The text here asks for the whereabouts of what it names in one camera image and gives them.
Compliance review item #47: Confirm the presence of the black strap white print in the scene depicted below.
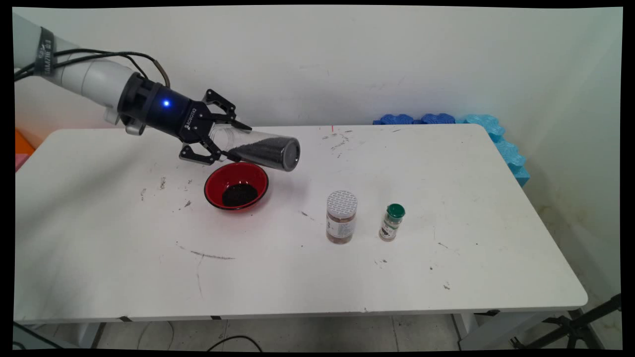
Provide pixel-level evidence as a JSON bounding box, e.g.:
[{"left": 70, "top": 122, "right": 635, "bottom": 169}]
[{"left": 33, "top": 27, "right": 57, "bottom": 78}]

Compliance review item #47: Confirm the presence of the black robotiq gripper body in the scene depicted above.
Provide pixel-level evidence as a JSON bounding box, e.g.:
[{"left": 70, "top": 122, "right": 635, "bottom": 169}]
[{"left": 141, "top": 79, "right": 220, "bottom": 145}]

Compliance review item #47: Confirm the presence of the orange block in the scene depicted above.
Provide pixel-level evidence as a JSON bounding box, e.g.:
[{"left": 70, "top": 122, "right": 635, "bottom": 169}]
[{"left": 15, "top": 130, "right": 36, "bottom": 155}]

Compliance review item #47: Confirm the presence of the dark blue foam mat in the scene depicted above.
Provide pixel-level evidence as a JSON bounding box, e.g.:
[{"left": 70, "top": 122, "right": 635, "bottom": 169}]
[{"left": 373, "top": 113, "right": 456, "bottom": 125}]

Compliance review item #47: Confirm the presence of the red bowl with black rim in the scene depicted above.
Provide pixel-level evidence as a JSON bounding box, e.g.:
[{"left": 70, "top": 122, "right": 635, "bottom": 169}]
[{"left": 204, "top": 162, "right": 269, "bottom": 211}]

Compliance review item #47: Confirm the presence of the clear jar with black seeds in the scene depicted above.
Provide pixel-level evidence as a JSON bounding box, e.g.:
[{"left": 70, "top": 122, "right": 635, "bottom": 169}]
[{"left": 211, "top": 124, "right": 301, "bottom": 173}]

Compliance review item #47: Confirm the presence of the small spice bottle green cap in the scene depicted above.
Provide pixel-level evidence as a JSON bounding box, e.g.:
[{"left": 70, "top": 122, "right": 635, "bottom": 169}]
[{"left": 379, "top": 203, "right": 406, "bottom": 242}]

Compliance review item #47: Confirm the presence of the light blue foam mat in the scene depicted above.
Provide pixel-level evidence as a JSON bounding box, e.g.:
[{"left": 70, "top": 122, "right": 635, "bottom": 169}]
[{"left": 456, "top": 114, "right": 530, "bottom": 188}]

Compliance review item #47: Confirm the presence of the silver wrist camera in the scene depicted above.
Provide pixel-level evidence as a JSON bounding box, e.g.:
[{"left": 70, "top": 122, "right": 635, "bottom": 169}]
[{"left": 121, "top": 112, "right": 147, "bottom": 136}]

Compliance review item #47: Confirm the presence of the white table leg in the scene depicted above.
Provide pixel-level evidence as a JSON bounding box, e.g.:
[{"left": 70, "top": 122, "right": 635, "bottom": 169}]
[
  {"left": 451, "top": 312, "right": 546, "bottom": 351},
  {"left": 77, "top": 322, "right": 107, "bottom": 349}
]

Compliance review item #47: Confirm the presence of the brown spice jar white lid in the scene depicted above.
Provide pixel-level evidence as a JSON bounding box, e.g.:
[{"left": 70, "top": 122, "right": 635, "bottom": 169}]
[{"left": 326, "top": 190, "right": 358, "bottom": 244}]

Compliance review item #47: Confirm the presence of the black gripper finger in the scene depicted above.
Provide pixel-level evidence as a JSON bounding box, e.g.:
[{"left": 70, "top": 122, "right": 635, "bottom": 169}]
[
  {"left": 201, "top": 89, "right": 253, "bottom": 131},
  {"left": 180, "top": 138, "right": 243, "bottom": 165}
]

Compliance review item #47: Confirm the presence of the black seeds pile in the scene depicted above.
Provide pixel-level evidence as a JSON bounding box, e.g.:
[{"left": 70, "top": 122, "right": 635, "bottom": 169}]
[{"left": 222, "top": 183, "right": 258, "bottom": 208}]

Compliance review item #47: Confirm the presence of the black floor cable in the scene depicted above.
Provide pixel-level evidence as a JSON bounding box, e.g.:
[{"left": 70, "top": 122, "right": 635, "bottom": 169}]
[{"left": 207, "top": 335, "right": 262, "bottom": 352}]

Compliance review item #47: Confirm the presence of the black tripod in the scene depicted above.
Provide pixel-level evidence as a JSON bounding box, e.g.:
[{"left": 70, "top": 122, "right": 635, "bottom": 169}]
[{"left": 511, "top": 294, "right": 622, "bottom": 350}]

